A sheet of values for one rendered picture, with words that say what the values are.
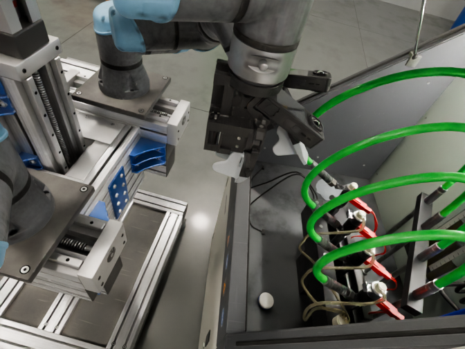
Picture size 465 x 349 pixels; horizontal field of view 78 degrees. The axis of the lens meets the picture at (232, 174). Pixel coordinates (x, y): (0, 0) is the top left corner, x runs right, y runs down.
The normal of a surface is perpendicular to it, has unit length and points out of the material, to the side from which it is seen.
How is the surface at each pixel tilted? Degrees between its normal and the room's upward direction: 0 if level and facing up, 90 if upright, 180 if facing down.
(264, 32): 90
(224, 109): 90
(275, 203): 0
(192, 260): 0
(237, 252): 0
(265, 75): 90
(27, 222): 73
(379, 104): 90
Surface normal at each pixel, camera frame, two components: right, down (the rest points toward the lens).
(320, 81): -0.25, 0.53
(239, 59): -0.76, 0.41
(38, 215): 0.94, 0.15
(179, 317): 0.17, -0.64
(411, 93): -0.07, 0.75
